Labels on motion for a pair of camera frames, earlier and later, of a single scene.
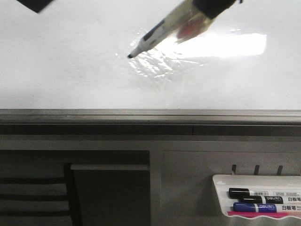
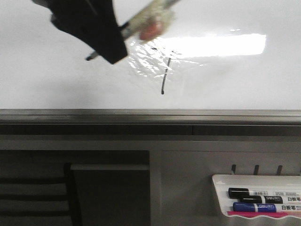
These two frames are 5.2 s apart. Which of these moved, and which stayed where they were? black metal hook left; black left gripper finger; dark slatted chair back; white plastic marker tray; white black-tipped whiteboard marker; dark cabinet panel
Moved: white black-tipped whiteboard marker; black left gripper finger
Stayed: black metal hook left; dark slatted chair back; white plastic marker tray; dark cabinet panel
